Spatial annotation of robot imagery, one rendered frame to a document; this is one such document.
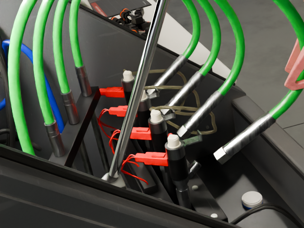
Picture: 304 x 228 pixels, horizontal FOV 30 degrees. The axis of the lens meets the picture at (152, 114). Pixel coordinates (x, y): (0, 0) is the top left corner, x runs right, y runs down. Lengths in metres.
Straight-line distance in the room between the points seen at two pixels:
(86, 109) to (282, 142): 0.37
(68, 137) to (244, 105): 0.43
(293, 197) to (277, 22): 2.88
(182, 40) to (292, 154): 0.52
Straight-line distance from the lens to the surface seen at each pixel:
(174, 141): 0.82
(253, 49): 3.57
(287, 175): 1.07
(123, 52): 1.09
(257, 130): 0.76
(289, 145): 1.07
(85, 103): 1.00
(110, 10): 1.73
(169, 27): 1.53
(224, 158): 0.78
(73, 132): 0.93
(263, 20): 3.95
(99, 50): 1.08
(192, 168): 0.86
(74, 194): 0.40
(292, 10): 0.70
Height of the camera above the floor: 1.58
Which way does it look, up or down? 31 degrees down
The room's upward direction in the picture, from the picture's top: 11 degrees counter-clockwise
